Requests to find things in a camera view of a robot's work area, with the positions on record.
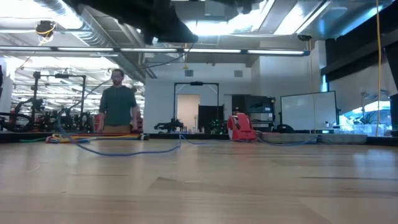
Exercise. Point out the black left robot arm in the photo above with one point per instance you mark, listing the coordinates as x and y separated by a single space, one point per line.
124 9

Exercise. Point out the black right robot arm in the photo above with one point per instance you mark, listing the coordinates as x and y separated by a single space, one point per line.
245 3

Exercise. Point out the long light bar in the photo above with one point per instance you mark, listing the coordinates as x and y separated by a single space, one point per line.
93 49

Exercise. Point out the person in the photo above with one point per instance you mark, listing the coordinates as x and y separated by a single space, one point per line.
118 105

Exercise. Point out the black equipment cabinet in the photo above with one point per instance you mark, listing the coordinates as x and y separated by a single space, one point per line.
261 105

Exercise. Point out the red tape dispenser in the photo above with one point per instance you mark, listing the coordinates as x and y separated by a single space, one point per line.
244 127

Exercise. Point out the whiteboard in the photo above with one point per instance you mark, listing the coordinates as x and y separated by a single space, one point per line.
308 112

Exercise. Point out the grey tool case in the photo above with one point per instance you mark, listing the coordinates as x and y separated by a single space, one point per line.
342 139

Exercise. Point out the black rig frame with camera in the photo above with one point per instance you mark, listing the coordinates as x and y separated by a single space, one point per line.
196 83

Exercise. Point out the black rig frame with arms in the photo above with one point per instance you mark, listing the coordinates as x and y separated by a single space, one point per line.
83 93

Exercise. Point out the black ceiling camera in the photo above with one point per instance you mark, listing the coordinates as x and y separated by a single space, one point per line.
304 37

